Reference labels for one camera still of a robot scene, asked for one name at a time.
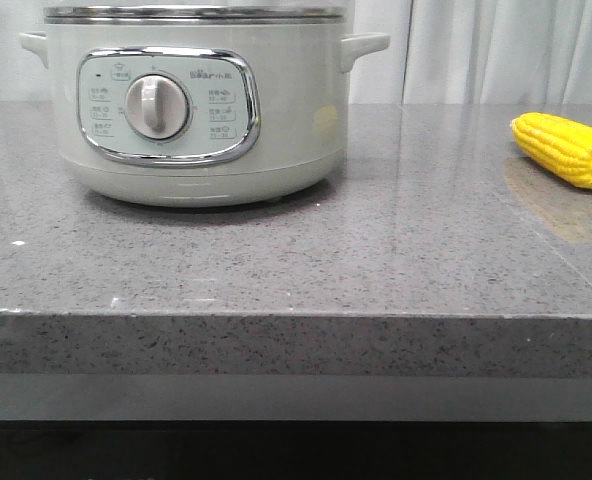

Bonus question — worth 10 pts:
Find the glass pot lid steel rim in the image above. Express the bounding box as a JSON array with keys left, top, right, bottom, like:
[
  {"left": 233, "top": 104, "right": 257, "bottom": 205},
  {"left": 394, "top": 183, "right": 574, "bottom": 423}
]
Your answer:
[{"left": 43, "top": 4, "right": 346, "bottom": 25}]

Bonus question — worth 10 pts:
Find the pale green electric cooking pot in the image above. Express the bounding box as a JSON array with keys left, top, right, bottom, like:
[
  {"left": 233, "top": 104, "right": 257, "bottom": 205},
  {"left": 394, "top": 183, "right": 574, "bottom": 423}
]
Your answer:
[{"left": 20, "top": 21, "right": 390, "bottom": 207}]

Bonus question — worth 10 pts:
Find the white pleated curtain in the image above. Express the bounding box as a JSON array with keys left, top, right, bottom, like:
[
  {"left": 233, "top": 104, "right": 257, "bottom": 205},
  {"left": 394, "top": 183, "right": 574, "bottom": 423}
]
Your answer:
[{"left": 0, "top": 1, "right": 592, "bottom": 104}]

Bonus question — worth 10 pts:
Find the yellow corn cob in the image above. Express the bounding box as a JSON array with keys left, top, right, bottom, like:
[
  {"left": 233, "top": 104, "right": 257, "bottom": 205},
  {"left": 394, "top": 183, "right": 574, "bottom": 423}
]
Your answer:
[{"left": 510, "top": 112, "right": 592, "bottom": 190}]

